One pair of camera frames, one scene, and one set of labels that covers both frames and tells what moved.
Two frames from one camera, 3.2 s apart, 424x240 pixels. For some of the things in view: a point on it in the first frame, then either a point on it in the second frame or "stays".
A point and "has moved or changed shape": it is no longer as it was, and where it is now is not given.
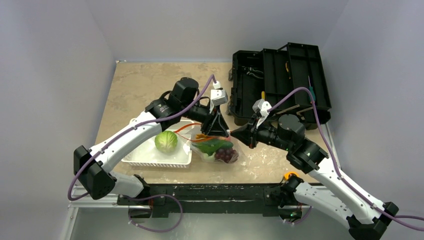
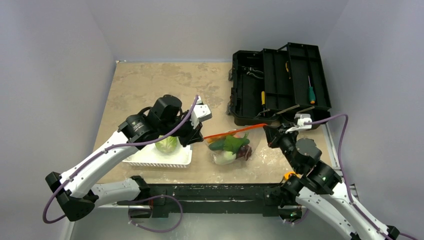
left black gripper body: (199, 111) -> (185, 134)
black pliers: (251, 70) stays
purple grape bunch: (229, 155) -> (245, 151)
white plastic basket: (146, 153) stays
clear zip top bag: (217, 149) has moved or changed shape
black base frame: (204, 200) stays
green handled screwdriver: (311, 92) stays
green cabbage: (166, 141) stays
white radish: (208, 158) -> (231, 145)
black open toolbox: (289, 80) stays
